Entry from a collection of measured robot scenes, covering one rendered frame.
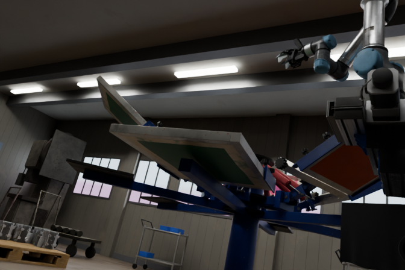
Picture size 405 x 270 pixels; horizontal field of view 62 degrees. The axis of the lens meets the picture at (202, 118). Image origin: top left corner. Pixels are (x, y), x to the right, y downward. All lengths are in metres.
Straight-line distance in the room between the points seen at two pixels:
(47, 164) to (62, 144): 0.59
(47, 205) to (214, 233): 4.35
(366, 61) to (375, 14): 0.26
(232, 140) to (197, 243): 6.03
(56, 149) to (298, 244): 5.94
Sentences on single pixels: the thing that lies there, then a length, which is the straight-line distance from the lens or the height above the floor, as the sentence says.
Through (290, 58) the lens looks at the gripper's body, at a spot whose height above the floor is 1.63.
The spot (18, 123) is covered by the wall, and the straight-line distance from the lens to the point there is 11.14.
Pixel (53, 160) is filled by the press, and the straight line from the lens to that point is 8.94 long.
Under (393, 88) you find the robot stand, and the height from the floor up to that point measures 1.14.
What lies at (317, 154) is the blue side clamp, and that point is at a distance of 2.02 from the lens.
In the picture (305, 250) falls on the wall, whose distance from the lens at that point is 6.39.
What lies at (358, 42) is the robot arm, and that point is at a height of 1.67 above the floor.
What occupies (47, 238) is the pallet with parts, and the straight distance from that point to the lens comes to 5.25.
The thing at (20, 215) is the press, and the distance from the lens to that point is 9.08.
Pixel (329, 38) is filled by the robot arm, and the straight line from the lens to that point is 1.82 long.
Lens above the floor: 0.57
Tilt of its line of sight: 21 degrees up
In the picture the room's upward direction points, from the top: 13 degrees clockwise
